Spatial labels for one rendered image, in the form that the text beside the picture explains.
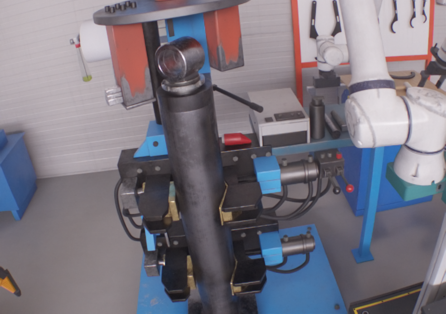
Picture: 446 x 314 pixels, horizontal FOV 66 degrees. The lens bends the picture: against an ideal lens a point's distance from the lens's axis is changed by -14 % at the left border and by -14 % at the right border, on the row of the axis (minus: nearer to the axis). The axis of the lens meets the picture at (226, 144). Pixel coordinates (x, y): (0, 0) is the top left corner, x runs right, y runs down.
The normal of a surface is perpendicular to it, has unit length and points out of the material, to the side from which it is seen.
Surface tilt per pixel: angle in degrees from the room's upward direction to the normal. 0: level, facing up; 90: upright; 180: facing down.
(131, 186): 0
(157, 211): 0
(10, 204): 90
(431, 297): 90
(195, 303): 0
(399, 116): 56
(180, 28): 90
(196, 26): 90
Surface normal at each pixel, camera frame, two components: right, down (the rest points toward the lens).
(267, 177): 0.07, 0.47
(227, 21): 0.50, 0.37
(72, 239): -0.11, -0.87
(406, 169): -0.80, 0.00
